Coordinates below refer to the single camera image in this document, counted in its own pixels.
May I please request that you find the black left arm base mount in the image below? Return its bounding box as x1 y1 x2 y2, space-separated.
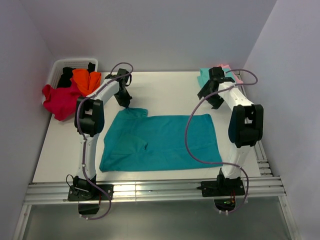
67 185 109 216

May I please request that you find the white plastic laundry basket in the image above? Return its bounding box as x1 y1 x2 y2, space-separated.
42 58 98 104

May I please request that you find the folded mint t shirt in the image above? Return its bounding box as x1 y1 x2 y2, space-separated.
197 68 210 89

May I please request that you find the magenta t shirt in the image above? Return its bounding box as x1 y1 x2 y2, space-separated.
42 81 82 121

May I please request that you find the teal t shirt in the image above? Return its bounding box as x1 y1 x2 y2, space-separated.
99 108 222 172

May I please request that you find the folded pink t shirt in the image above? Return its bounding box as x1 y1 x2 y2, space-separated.
218 64 243 84

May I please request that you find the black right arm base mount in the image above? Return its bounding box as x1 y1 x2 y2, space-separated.
196 177 248 216

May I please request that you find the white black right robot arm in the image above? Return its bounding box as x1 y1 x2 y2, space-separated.
197 66 264 197

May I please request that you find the orange t shirt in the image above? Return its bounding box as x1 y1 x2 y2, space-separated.
71 68 102 97

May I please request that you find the aluminium table edge rail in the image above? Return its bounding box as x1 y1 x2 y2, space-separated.
23 177 286 205

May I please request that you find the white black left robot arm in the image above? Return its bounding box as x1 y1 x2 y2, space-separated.
73 68 132 200

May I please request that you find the black t shirt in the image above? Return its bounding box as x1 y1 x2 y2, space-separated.
57 62 96 88

